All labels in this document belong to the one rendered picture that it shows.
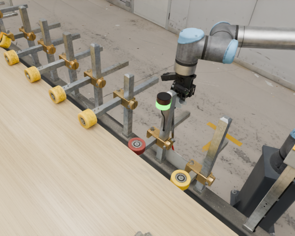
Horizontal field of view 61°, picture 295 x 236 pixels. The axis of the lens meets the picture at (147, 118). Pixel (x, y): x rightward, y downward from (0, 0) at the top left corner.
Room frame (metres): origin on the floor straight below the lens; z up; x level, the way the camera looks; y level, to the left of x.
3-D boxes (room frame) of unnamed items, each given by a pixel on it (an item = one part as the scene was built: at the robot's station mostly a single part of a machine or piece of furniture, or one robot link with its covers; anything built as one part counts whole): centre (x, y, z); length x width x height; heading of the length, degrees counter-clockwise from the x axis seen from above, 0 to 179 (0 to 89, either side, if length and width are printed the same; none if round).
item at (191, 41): (0.91, -0.14, 1.32); 0.10 x 0.09 x 0.12; 81
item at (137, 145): (0.75, 0.04, 0.85); 0.08 x 0.08 x 0.11
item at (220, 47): (0.90, -0.25, 1.33); 0.12 x 0.12 x 0.09; 81
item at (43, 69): (1.35, 0.51, 0.95); 0.50 x 0.04 x 0.04; 141
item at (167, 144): (0.85, -0.07, 0.85); 0.14 x 0.06 x 0.05; 51
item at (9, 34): (1.54, 1.00, 0.95); 0.10 x 0.04 x 0.10; 141
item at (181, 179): (0.59, -0.16, 0.85); 0.08 x 0.08 x 0.11
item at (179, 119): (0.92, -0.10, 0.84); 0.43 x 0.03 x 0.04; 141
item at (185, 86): (0.90, -0.14, 1.15); 0.09 x 0.08 x 0.12; 51
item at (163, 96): (0.81, -0.06, 1.04); 0.06 x 0.06 x 0.22; 51
